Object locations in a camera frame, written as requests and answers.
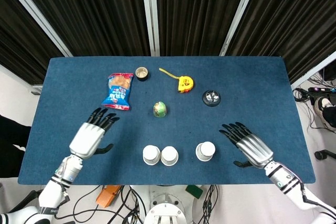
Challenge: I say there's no black power strip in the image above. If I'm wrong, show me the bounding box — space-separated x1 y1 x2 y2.
307 86 336 94

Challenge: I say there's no orange device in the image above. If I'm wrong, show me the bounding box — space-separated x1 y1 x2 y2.
95 185 122 209

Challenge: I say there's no blue snack bag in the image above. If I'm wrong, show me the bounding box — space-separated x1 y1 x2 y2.
101 72 135 111

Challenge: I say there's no grey metal bracket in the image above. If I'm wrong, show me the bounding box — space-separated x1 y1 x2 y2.
30 84 44 96

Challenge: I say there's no white paper cup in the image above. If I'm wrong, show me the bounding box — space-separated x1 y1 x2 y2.
142 145 161 166
195 141 216 162
160 145 180 167

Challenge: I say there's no blue table cloth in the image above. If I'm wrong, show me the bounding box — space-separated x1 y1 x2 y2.
17 56 317 186

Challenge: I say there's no small brown round tin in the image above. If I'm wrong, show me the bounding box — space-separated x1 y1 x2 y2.
134 66 150 82

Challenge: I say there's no black chair caster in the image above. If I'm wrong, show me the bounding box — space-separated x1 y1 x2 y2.
314 149 336 161

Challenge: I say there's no black round tin with clips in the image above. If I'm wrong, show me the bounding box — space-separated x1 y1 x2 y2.
202 90 222 108

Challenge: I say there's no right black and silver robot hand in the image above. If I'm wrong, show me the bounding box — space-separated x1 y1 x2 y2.
218 122 275 169

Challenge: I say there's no white robot torso base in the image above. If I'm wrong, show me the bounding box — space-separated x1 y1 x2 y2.
143 185 190 224

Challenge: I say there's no white frame post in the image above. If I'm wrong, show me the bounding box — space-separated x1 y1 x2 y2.
218 0 264 57
290 50 336 90
0 0 74 58
140 0 161 57

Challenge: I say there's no green block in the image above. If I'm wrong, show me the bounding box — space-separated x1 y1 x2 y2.
185 185 204 200

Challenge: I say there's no black pleated curtain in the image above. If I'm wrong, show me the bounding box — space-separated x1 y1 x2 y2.
0 0 65 86
10 0 152 57
154 0 254 57
225 0 336 84

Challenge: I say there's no black cable loop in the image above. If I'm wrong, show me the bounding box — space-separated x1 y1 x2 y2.
54 185 102 223

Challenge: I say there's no green egg-shaped toy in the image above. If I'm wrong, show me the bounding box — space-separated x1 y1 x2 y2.
152 100 168 118

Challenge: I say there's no black and white shoe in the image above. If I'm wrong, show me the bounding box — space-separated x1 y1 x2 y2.
313 96 336 131

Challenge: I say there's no black cable bundle with green plug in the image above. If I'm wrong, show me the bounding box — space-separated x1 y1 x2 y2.
196 184 219 224

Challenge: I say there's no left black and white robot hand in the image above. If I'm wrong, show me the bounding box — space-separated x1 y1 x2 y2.
68 107 121 160

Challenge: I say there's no yellow tape measure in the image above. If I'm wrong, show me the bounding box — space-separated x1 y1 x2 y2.
158 67 195 94

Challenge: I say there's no black floor cable tangle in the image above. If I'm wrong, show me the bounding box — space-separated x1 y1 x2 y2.
292 71 336 130

